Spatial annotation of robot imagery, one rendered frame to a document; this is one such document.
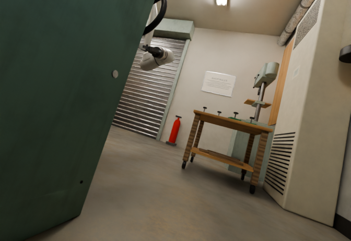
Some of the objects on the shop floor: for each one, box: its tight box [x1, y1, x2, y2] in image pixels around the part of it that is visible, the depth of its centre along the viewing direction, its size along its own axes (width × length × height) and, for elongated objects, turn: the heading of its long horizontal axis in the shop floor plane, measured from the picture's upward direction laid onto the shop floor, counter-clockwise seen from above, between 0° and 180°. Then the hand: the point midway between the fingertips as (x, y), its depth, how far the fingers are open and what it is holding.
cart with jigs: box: [182, 107, 273, 194], centre depth 160 cm, size 66×57×64 cm
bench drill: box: [224, 62, 279, 182], centre depth 232 cm, size 48×62×158 cm
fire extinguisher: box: [166, 115, 182, 146], centre depth 326 cm, size 18×19×60 cm
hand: (141, 46), depth 96 cm, fingers closed
